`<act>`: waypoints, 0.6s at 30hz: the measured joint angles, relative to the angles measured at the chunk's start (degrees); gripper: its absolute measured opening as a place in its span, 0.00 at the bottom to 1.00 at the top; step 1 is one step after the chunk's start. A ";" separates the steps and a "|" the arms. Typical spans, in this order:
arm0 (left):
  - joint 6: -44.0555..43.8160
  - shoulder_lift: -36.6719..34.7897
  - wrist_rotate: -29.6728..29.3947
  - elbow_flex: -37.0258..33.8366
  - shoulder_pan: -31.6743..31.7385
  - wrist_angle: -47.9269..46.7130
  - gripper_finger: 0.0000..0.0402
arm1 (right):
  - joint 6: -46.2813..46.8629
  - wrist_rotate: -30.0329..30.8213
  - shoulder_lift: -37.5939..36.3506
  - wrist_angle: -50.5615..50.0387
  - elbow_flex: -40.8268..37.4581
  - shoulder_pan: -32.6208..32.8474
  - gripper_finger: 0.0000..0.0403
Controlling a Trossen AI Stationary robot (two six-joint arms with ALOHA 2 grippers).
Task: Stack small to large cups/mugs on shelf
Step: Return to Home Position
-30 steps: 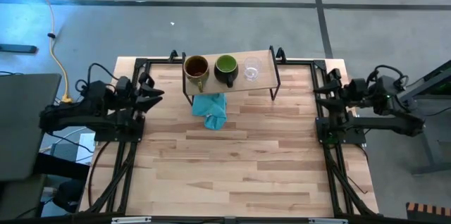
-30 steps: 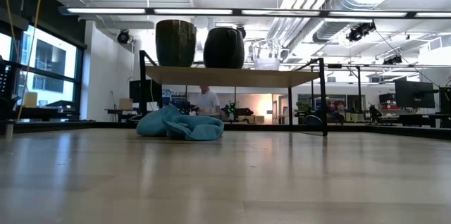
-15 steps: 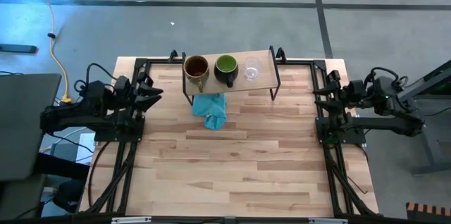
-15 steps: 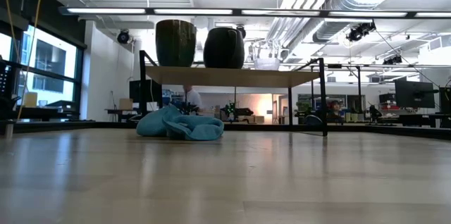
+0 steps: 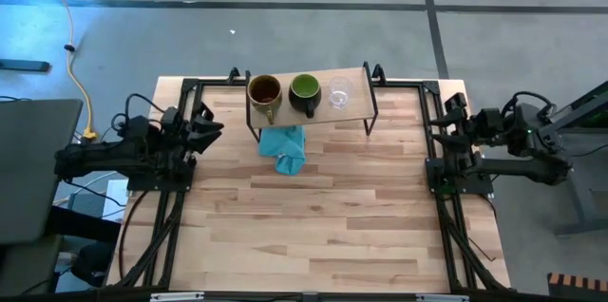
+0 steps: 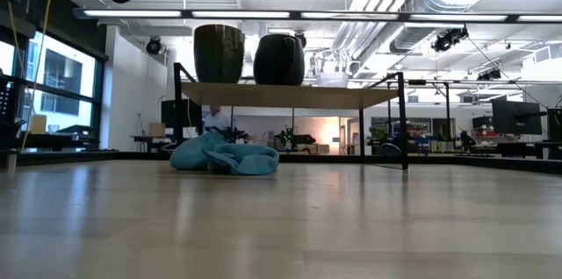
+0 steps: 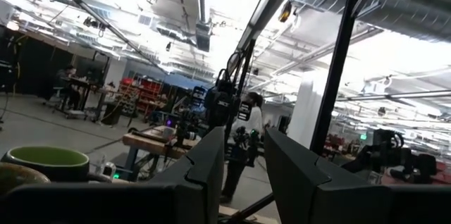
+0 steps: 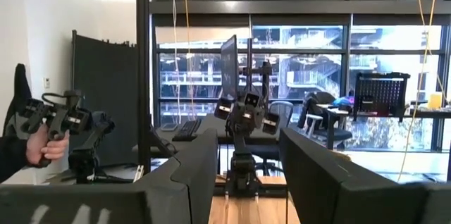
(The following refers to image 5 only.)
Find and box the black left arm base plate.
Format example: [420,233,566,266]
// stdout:
[126,163,196,193]

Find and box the teal cloth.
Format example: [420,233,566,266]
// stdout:
[257,124,308,177]

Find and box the wooden shelf with black legs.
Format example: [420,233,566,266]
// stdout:
[244,61,380,144]

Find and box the black flat floor bar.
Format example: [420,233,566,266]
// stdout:
[0,58,51,73]

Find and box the grey desk top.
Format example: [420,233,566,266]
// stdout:
[0,98,85,245]

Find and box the grey metal stand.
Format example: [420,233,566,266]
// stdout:
[523,81,608,237]

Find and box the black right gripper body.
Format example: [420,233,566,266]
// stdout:
[463,107,503,149]

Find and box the black metal table frame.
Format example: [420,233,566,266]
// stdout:
[106,67,510,302]

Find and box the yellow extension cable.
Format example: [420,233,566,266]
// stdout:
[35,0,99,144]

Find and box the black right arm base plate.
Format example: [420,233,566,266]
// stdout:
[425,157,495,197]

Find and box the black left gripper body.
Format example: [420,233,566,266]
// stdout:
[161,105,191,160]

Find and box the black chair seat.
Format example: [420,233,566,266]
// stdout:
[70,242,116,289]

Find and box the clear plastic cup with handle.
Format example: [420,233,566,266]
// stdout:
[328,75,355,111]

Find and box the silver metal bracket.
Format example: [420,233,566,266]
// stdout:
[150,292,205,302]
[416,293,469,302]

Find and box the large brown teal glazed mug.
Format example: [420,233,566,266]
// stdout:
[246,73,284,126]

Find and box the black mug with green inside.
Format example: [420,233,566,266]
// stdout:
[288,72,323,120]

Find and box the orange black striped object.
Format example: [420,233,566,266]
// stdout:
[546,272,608,300]

